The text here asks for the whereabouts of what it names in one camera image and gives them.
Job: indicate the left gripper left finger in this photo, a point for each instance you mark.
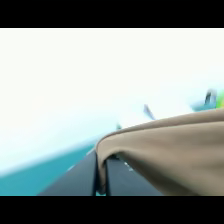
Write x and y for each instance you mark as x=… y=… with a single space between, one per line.
x=78 y=180

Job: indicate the brown garment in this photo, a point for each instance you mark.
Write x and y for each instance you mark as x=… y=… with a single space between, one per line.
x=173 y=150

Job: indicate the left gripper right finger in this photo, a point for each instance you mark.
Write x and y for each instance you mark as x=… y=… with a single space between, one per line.
x=125 y=181

